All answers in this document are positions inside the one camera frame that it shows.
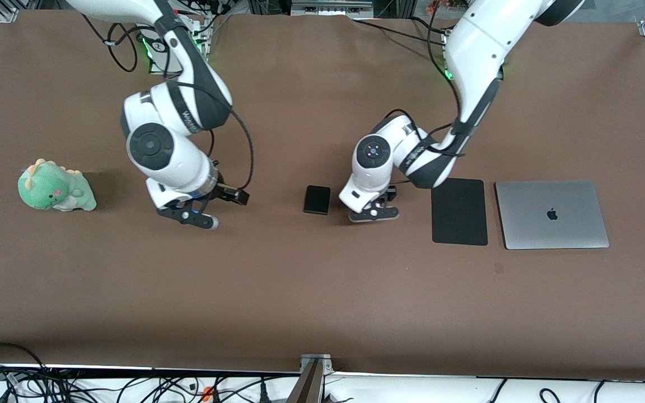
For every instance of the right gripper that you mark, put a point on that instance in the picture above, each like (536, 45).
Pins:
(226, 192)

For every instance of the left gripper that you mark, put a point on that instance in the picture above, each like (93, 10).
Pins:
(391, 193)

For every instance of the black phone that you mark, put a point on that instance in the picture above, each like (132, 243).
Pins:
(317, 200)

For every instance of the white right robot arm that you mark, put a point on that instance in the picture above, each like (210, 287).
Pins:
(154, 145)

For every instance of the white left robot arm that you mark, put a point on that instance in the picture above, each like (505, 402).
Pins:
(479, 50)

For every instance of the black mouse pad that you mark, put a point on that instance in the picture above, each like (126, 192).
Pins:
(459, 215)

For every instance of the green dinosaur plush toy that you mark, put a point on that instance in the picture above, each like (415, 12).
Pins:
(48, 187)

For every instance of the grey closed laptop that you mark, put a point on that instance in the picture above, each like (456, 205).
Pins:
(552, 224)

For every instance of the grey metal box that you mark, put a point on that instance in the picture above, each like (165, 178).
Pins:
(331, 8)

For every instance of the colourful small items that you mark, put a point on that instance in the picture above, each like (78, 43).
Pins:
(440, 5)

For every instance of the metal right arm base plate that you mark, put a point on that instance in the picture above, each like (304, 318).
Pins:
(160, 71)

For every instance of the aluminium post with bracket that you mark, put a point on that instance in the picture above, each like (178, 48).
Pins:
(311, 380)

